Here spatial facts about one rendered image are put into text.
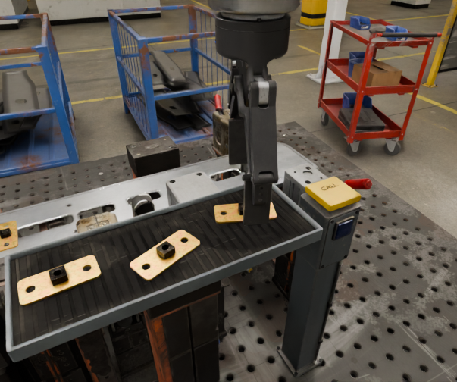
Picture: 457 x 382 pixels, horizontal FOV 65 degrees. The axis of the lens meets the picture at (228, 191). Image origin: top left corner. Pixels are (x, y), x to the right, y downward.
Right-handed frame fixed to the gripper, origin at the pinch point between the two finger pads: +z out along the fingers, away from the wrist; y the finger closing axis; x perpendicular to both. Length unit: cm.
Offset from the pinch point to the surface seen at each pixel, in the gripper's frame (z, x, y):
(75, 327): 4.7, 19.5, -16.0
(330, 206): 5.2, -12.4, 0.1
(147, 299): 4.7, 12.7, -13.5
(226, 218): 4.8, 2.9, -1.3
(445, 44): 74, -287, 352
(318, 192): 5.1, -11.7, 3.3
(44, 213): 21, 38, 25
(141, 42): 29, 32, 205
